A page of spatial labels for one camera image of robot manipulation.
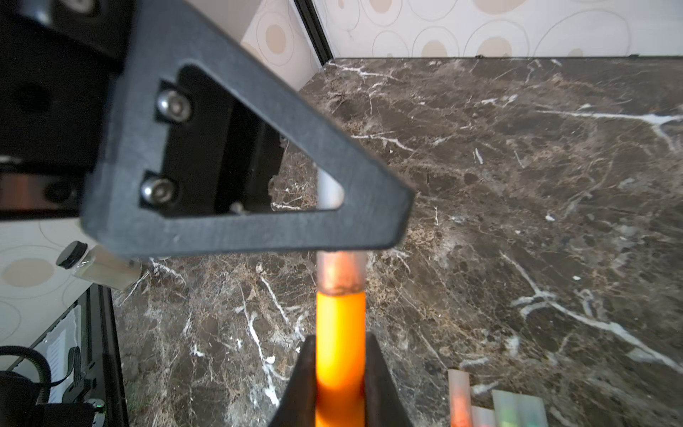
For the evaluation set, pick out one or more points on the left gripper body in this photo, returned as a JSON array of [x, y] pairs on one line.
[[60, 61]]

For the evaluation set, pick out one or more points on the orange highlighter pen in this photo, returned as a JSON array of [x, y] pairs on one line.
[[459, 398], [341, 339]]

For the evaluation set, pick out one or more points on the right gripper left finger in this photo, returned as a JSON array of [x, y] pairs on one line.
[[298, 404]]

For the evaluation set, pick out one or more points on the small bottle black cap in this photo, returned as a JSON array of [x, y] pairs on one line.
[[99, 266]]

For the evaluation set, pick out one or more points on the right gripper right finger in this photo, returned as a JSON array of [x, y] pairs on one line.
[[383, 405]]

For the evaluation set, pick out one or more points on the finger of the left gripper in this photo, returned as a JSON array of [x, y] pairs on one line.
[[193, 138]]

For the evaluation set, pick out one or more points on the yellow highlighter pen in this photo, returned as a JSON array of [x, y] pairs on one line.
[[506, 409]]

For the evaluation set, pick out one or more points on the green highlighter pen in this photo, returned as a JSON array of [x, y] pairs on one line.
[[531, 411]]

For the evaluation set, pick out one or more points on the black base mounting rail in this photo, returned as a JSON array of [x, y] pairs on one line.
[[103, 380]]

